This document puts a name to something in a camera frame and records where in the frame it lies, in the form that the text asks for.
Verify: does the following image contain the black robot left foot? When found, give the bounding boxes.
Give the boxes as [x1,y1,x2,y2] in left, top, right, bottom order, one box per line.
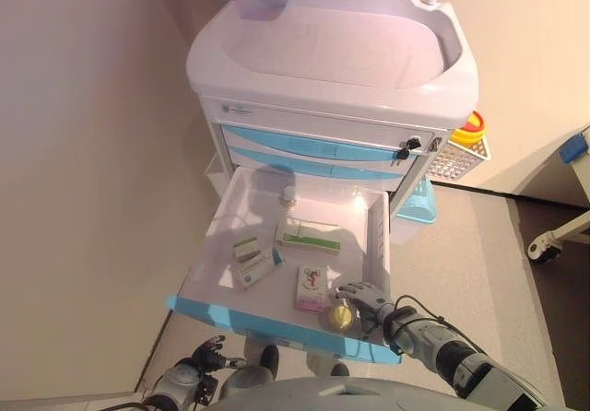
[260,344,280,381]

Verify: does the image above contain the white drawer blue front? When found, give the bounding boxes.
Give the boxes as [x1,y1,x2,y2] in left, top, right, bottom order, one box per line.
[165,164,402,365]

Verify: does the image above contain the wheeled equipment base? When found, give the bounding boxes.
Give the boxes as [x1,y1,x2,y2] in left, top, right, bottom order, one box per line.
[511,124,590,265]

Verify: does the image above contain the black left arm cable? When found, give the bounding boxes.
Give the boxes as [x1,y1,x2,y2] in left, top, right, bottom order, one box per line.
[110,394,159,411]

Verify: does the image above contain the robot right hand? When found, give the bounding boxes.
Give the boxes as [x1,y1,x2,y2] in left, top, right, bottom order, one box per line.
[335,280,395,343]

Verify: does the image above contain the white bed caster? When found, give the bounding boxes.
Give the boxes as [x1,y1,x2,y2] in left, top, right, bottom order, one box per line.
[527,238,564,265]

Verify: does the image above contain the white box blue corner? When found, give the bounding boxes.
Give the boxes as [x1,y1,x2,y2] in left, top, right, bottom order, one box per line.
[231,249,285,290]

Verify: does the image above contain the blue bed corner bumper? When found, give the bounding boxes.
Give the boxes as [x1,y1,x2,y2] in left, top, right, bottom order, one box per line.
[560,132,590,166]

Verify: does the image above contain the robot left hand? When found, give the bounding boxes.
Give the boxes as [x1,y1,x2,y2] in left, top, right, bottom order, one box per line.
[191,335,248,378]

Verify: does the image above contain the white mesh basket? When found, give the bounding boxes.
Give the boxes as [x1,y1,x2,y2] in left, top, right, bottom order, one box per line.
[426,134,493,183]

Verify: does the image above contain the silver robot left leg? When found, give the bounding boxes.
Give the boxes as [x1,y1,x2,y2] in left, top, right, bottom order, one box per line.
[216,365,276,392]

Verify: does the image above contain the yellow container red lid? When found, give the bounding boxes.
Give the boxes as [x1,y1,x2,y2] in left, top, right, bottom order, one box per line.
[450,110,488,147]

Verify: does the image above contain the white box red figure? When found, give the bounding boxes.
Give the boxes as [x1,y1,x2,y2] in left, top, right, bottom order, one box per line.
[294,264,330,313]

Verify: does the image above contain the small green white box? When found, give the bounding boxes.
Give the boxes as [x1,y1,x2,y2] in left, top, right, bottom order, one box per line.
[232,236,263,263]

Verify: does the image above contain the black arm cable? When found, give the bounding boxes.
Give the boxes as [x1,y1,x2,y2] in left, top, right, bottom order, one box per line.
[394,295,486,353]
[110,394,159,411]

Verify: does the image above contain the grey robot torso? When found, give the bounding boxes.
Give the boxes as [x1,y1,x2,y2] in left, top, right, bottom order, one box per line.
[216,376,545,411]

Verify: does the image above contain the long green white box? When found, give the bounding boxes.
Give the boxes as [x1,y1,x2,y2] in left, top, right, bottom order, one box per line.
[274,217,344,257]

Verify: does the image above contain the blue plastic bin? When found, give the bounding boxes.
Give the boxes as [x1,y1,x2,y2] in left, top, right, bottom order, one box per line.
[396,178,439,225]

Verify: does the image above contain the black cart keys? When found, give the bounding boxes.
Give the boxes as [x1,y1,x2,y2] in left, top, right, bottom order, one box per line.
[395,136,423,161]

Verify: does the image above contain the white medical cart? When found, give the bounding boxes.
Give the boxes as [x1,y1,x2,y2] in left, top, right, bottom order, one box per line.
[185,0,480,218]

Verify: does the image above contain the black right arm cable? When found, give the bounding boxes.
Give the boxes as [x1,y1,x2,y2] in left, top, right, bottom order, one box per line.
[394,295,486,353]

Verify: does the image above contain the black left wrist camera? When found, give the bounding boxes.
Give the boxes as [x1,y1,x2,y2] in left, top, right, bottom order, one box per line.
[195,373,218,404]

